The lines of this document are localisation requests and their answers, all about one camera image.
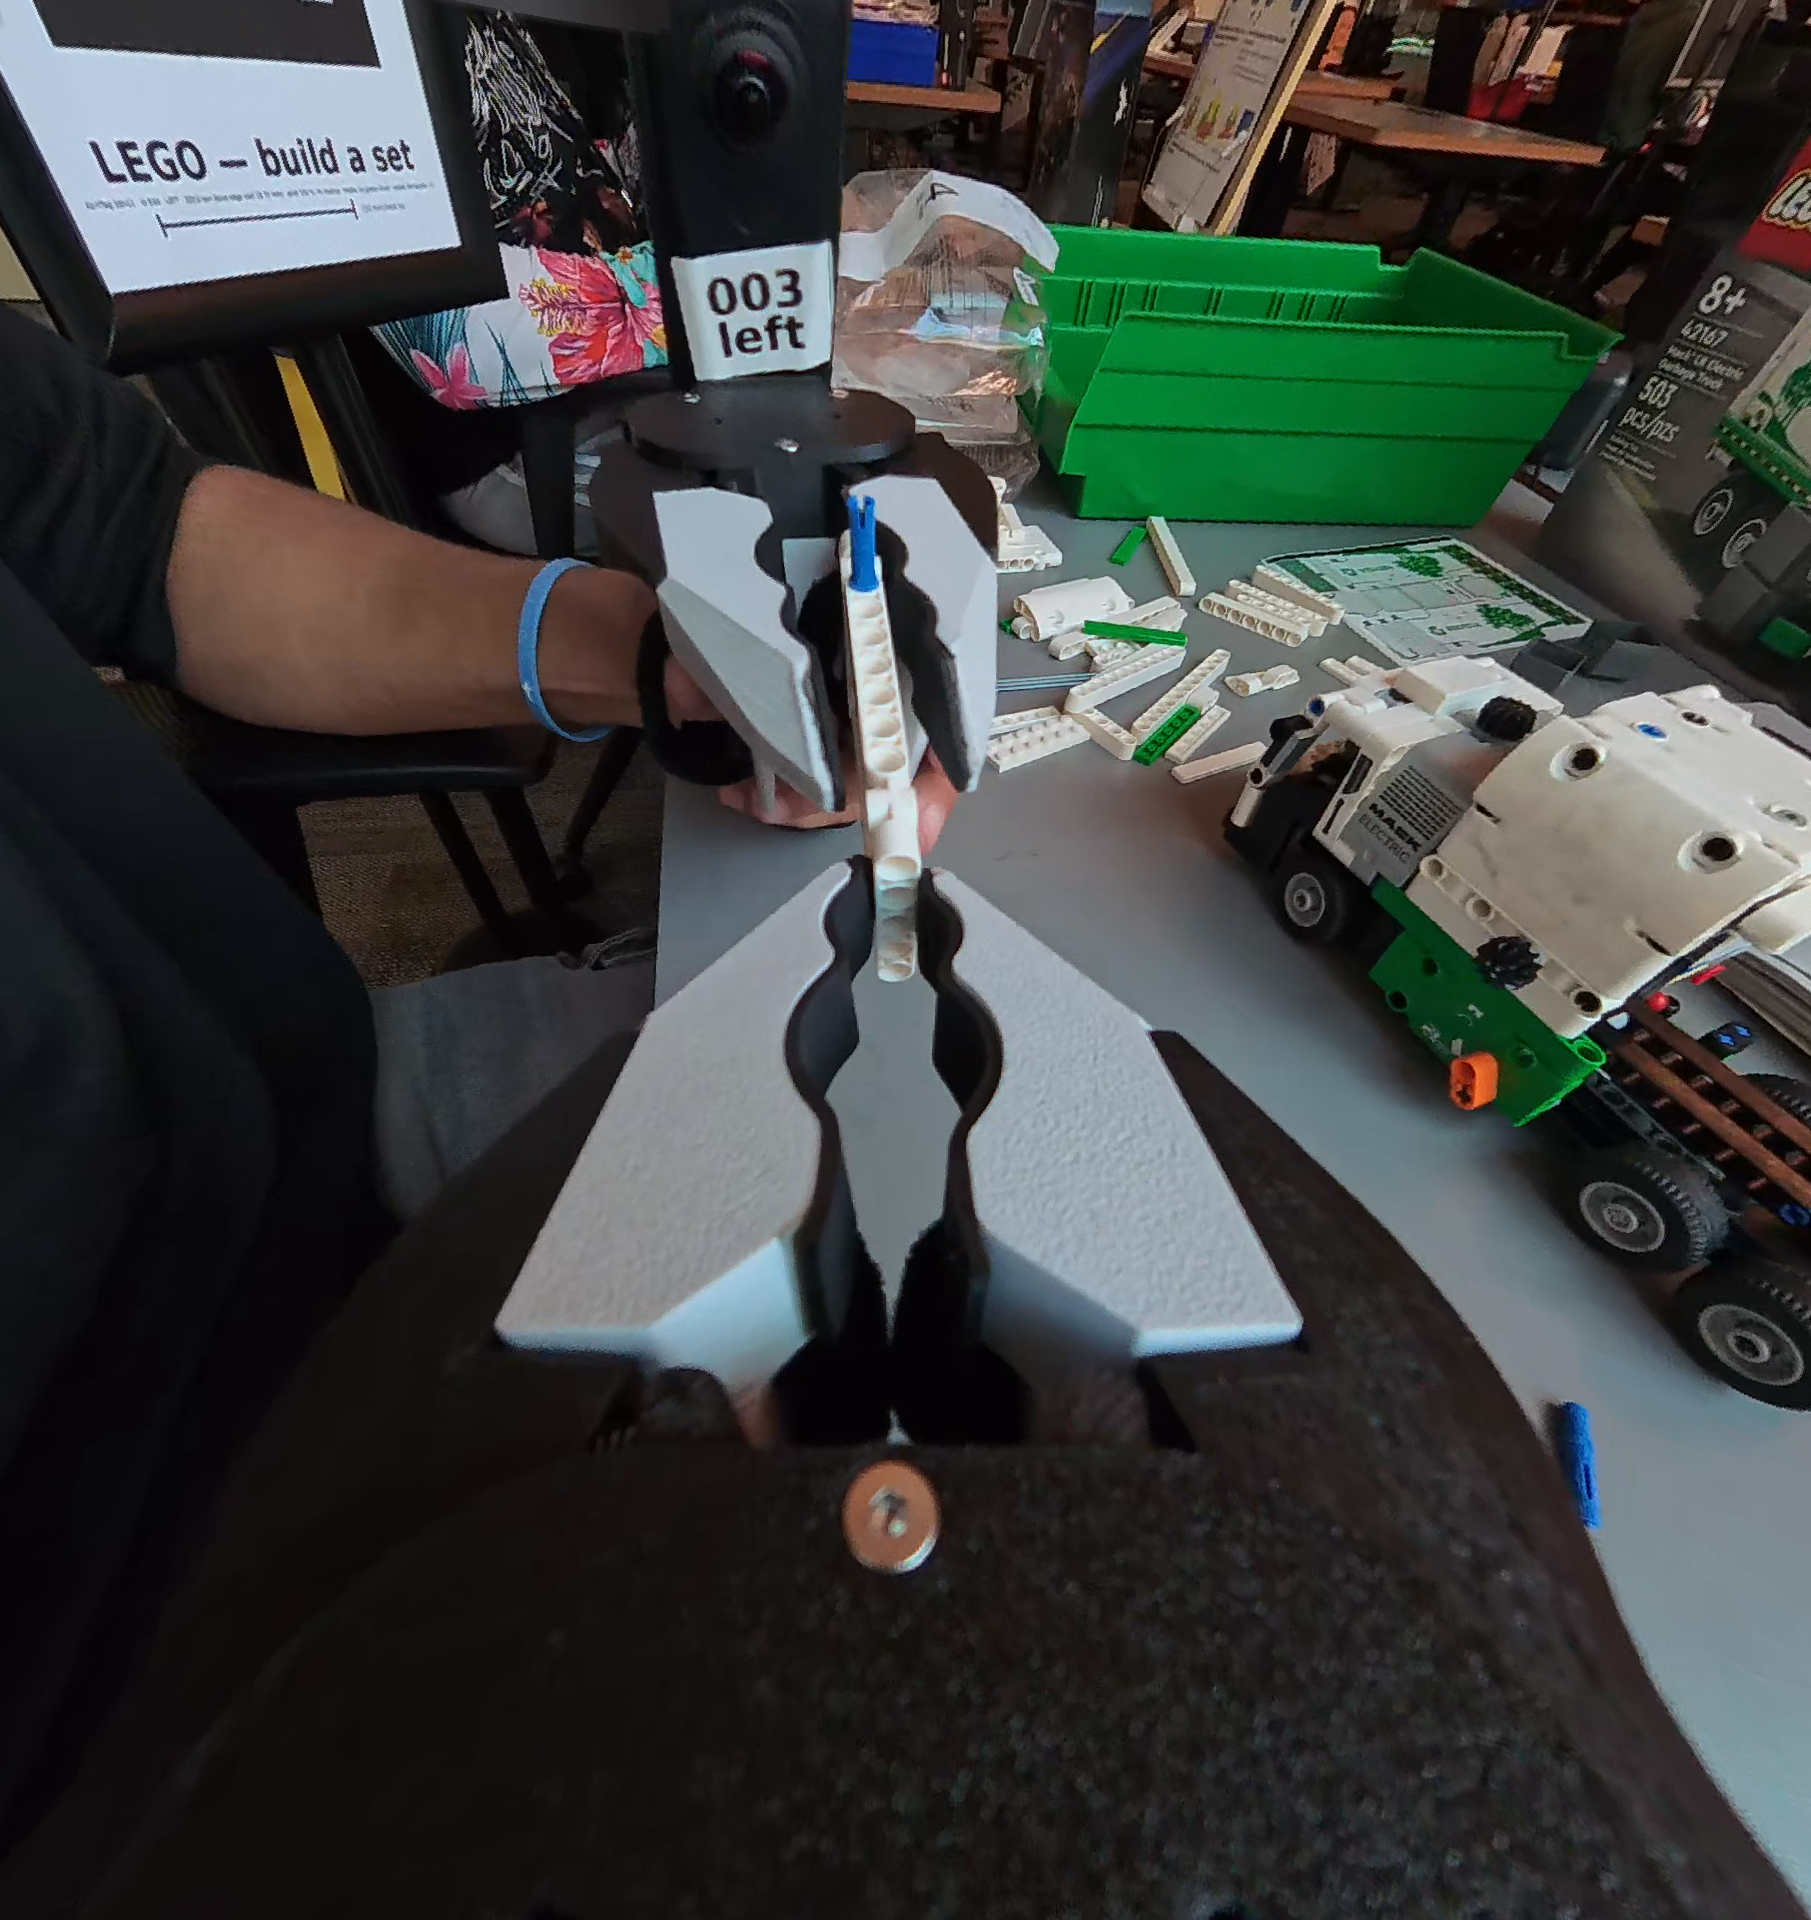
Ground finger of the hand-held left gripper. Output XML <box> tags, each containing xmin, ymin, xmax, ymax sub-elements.
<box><xmin>652</xmin><ymin>487</ymin><xmax>851</xmax><ymax>817</ymax></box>
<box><xmin>848</xmin><ymin>478</ymin><xmax>998</xmax><ymax>794</ymax></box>

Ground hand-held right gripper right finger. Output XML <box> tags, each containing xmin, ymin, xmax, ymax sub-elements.
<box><xmin>898</xmin><ymin>867</ymin><xmax>1306</xmax><ymax>1369</ymax></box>

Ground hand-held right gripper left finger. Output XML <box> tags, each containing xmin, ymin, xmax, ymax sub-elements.
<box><xmin>492</xmin><ymin>859</ymin><xmax>888</xmax><ymax>1369</ymax></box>

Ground white lego beam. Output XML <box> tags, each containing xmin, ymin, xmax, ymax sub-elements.
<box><xmin>839</xmin><ymin>526</ymin><xmax>931</xmax><ymax>987</ymax></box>

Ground long blue lego pin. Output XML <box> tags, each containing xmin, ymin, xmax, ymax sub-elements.
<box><xmin>1547</xmin><ymin>1402</ymin><xmax>1603</xmax><ymax>1534</ymax></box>

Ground person's left forearm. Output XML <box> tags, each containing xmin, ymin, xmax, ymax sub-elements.
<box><xmin>162</xmin><ymin>464</ymin><xmax>622</xmax><ymax>740</ymax></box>

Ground pile of white lego pieces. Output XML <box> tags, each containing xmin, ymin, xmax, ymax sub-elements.
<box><xmin>986</xmin><ymin>487</ymin><xmax>1389</xmax><ymax>792</ymax></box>

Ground LEGO instruction booklet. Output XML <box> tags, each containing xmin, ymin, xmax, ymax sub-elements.
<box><xmin>1252</xmin><ymin>536</ymin><xmax>1595</xmax><ymax>673</ymax></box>

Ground white green lego truck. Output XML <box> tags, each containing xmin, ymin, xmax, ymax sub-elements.
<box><xmin>1224</xmin><ymin>659</ymin><xmax>1811</xmax><ymax>1416</ymax></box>

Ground lego set box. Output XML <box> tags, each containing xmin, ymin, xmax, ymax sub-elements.
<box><xmin>1536</xmin><ymin>106</ymin><xmax>1811</xmax><ymax>682</ymax></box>

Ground person's left hand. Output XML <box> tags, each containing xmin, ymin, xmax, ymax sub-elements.
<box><xmin>608</xmin><ymin>577</ymin><xmax>959</xmax><ymax>848</ymax></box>

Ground floral cloth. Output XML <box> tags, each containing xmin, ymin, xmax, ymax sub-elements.
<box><xmin>370</xmin><ymin>11</ymin><xmax>669</xmax><ymax>418</ymax></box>

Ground blue wristband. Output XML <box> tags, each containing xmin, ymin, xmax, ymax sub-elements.
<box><xmin>517</xmin><ymin>556</ymin><xmax>614</xmax><ymax>747</ymax></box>

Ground person's grey pants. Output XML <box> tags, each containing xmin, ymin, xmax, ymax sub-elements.
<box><xmin>364</xmin><ymin>928</ymin><xmax>669</xmax><ymax>1221</ymax></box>

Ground clear plastic parts bags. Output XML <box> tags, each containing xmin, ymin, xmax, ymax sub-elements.
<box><xmin>835</xmin><ymin>169</ymin><xmax>1060</xmax><ymax>501</ymax></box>

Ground green plastic bin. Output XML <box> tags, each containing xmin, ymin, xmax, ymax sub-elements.
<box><xmin>1025</xmin><ymin>226</ymin><xmax>1624</xmax><ymax>411</ymax></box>
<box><xmin>1032</xmin><ymin>353</ymin><xmax>1584</xmax><ymax>531</ymax></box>

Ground black chair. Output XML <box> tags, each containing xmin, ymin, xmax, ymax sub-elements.
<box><xmin>185</xmin><ymin>719</ymin><xmax>669</xmax><ymax>939</ymax></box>

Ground white poster board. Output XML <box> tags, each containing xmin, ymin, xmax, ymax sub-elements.
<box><xmin>1140</xmin><ymin>0</ymin><xmax>1337</xmax><ymax>239</ymax></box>

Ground black framed white sign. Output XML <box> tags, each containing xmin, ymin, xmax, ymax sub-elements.
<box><xmin>0</xmin><ymin>0</ymin><xmax>510</xmax><ymax>372</ymax></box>

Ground person's black shirt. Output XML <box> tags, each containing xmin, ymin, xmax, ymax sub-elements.
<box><xmin>0</xmin><ymin>271</ymin><xmax>400</xmax><ymax>1920</ymax></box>

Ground wooden table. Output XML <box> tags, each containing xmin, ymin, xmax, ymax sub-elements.
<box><xmin>1277</xmin><ymin>94</ymin><xmax>1615</xmax><ymax>170</ymax></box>

